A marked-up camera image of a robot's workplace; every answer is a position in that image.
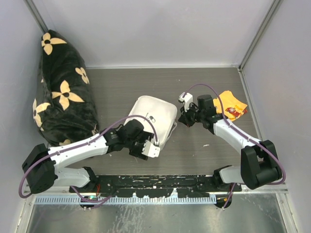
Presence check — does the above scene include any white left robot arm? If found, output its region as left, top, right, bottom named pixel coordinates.
left=18, top=115, right=158, bottom=199

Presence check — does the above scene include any white slotted cable duct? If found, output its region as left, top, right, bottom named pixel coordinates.
left=34, top=195, right=217, bottom=205

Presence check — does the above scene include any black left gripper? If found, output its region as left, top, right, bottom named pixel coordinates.
left=125, top=131, right=154, bottom=159

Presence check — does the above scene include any yellow cartoon cloth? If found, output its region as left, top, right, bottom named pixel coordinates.
left=219, top=90, right=247, bottom=121

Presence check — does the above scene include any black floral plush blanket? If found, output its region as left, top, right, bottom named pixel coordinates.
left=33, top=30, right=99, bottom=147

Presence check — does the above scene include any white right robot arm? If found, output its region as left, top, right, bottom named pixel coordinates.
left=178, top=93, right=283, bottom=191

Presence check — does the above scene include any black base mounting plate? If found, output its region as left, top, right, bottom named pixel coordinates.
left=76, top=175, right=232, bottom=198

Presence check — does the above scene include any grey medicine kit case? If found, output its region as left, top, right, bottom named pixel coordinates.
left=129, top=96, right=177, bottom=150

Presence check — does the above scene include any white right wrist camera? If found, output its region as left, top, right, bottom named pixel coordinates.
left=178, top=92, right=193, bottom=112

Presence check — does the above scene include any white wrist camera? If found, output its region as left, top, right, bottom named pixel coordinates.
left=142, top=140, right=161, bottom=158
left=178, top=92, right=193, bottom=112

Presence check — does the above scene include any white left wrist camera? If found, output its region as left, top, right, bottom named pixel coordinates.
left=142, top=140, right=161, bottom=158

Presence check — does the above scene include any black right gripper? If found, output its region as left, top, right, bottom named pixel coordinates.
left=179, top=102, right=205, bottom=127

